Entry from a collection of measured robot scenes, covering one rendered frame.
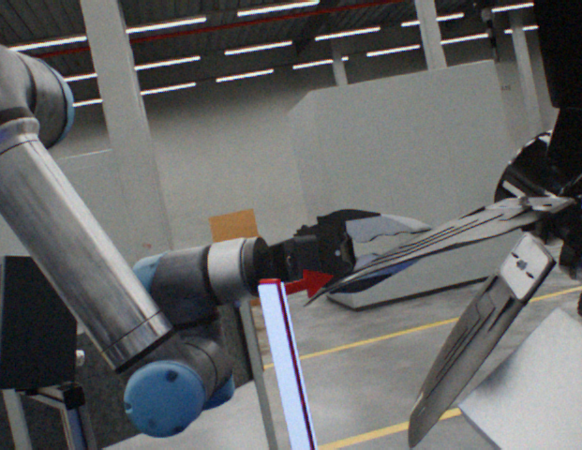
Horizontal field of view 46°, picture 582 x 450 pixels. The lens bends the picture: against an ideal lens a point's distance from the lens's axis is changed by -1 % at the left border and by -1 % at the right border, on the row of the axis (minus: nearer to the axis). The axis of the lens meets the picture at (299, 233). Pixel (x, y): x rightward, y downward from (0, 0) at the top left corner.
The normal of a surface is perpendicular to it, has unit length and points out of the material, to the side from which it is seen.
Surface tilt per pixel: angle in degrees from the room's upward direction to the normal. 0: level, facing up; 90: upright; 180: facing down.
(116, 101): 90
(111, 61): 90
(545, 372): 55
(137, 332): 81
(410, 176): 90
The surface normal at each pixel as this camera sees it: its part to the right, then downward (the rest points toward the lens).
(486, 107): 0.18, 0.01
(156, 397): -0.07, 0.07
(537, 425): -0.34, -0.47
